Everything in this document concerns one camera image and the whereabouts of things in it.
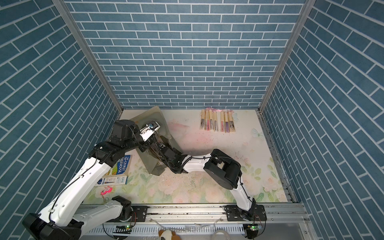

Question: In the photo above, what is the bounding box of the purple folding fan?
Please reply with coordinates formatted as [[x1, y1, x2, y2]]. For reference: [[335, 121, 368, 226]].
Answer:
[[224, 111, 230, 133]]

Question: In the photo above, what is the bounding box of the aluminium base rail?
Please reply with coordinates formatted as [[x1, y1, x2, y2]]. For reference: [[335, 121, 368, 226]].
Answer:
[[68, 202, 319, 240]]

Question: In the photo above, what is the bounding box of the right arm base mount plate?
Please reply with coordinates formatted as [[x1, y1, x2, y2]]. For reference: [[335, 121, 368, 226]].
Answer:
[[224, 205, 267, 222]]

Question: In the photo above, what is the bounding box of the blue illustrated book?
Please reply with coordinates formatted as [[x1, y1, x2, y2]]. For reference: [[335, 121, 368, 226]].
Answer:
[[105, 155, 132, 177]]

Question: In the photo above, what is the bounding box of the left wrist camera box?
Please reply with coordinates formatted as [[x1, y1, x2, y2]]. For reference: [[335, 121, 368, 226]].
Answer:
[[140, 121, 160, 142]]

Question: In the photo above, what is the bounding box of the olive green canvas tote bag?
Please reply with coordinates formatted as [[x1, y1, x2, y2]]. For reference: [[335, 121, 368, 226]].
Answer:
[[130, 106, 182, 176]]

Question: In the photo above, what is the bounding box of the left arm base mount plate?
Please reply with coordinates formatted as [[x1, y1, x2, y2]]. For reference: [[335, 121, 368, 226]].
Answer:
[[108, 205, 149, 224]]

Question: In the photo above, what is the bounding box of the pink keychain toy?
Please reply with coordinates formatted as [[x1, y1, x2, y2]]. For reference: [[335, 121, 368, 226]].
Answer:
[[101, 186, 113, 196]]

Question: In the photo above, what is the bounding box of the pink folding fan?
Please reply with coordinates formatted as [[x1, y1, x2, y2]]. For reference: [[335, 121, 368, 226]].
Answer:
[[205, 109, 211, 131]]

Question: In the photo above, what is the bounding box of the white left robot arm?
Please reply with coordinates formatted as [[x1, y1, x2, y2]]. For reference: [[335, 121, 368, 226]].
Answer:
[[23, 120, 140, 240]]

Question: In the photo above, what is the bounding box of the brown plush toy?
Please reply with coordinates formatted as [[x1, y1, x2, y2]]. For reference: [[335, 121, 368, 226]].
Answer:
[[158, 230, 181, 240]]

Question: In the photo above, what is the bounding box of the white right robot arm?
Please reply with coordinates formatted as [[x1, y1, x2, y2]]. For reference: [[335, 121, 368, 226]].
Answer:
[[156, 144, 255, 212]]

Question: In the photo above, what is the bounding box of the white blue small box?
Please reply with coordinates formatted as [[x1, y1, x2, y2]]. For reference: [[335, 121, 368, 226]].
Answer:
[[95, 176, 128, 187]]

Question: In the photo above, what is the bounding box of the black patterned bamboo folding fan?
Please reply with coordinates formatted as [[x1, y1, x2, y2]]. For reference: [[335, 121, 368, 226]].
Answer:
[[200, 109, 206, 130]]

